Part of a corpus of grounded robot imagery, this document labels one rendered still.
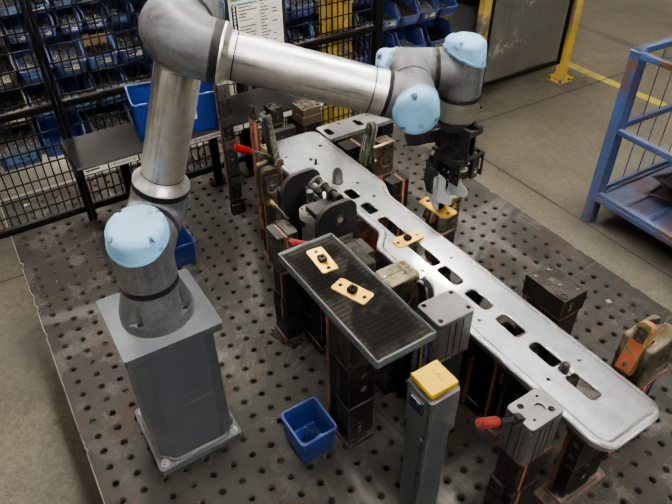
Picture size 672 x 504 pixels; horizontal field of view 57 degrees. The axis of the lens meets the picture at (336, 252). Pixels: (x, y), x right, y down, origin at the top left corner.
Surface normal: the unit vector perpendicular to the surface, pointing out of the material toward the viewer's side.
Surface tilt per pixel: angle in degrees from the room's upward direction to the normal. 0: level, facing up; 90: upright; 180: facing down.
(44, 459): 0
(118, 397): 0
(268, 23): 90
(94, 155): 0
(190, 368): 90
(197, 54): 78
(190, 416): 90
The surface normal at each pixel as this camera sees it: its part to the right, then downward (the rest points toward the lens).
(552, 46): 0.41, 0.59
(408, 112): 0.00, 0.63
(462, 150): -0.78, 0.40
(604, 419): -0.01, -0.77
